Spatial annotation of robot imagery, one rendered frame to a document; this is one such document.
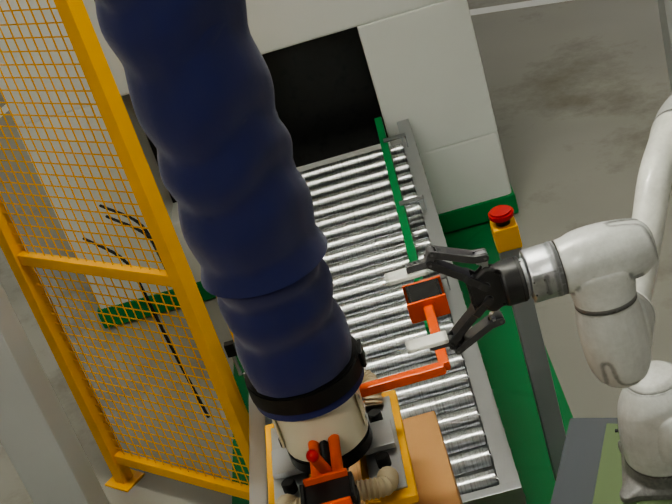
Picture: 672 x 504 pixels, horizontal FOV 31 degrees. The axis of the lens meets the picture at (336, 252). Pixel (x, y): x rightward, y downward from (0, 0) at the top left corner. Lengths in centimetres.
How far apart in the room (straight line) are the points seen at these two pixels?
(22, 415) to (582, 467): 170
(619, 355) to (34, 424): 215
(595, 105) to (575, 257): 423
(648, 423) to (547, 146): 346
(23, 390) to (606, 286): 213
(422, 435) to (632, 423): 48
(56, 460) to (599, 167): 288
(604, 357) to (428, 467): 73
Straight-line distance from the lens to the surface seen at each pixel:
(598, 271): 191
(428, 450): 266
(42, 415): 369
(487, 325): 197
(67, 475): 381
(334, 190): 475
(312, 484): 219
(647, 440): 251
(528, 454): 403
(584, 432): 290
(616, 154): 562
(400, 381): 238
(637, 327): 199
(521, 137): 596
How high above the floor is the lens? 263
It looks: 29 degrees down
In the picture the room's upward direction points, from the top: 18 degrees counter-clockwise
